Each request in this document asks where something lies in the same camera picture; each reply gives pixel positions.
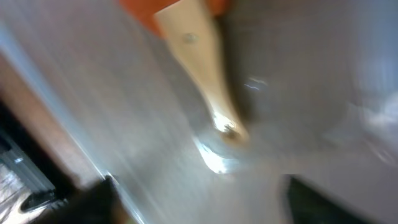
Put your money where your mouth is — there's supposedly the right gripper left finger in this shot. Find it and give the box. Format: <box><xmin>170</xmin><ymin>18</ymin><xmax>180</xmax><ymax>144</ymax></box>
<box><xmin>34</xmin><ymin>176</ymin><xmax>118</xmax><ymax>224</ymax></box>

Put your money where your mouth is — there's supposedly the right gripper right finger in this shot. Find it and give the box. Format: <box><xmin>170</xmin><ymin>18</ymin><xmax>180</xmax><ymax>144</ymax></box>
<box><xmin>284</xmin><ymin>175</ymin><xmax>373</xmax><ymax>224</ymax></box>

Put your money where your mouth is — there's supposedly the clear plastic container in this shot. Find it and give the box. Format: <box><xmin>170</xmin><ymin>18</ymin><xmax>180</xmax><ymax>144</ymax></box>
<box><xmin>1</xmin><ymin>1</ymin><xmax>397</xmax><ymax>223</ymax></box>

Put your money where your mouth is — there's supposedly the orange scraper wooden handle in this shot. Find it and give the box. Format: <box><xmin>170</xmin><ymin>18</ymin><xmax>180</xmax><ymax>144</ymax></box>
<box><xmin>119</xmin><ymin>0</ymin><xmax>249</xmax><ymax>142</ymax></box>

